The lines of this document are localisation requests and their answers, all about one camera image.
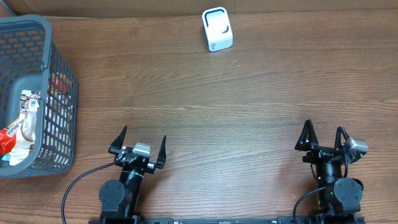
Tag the grey plastic mesh basket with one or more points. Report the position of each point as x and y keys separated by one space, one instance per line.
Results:
x=31 y=61

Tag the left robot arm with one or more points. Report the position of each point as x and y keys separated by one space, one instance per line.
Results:
x=119 y=197

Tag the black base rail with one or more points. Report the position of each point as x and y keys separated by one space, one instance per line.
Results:
x=278 y=220

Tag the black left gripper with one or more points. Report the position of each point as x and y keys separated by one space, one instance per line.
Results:
x=118 y=150

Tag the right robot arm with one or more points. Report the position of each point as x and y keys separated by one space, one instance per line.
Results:
x=339 y=196

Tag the beige bread snack bag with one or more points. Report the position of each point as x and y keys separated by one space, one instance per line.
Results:
x=25 y=127

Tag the red orange spaghetti pack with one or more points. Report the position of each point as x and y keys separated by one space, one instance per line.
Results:
x=8 y=138

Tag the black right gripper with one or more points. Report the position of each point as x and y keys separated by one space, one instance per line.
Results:
x=303 y=145

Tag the white barcode scanner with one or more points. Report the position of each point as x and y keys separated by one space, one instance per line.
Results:
x=217 y=28

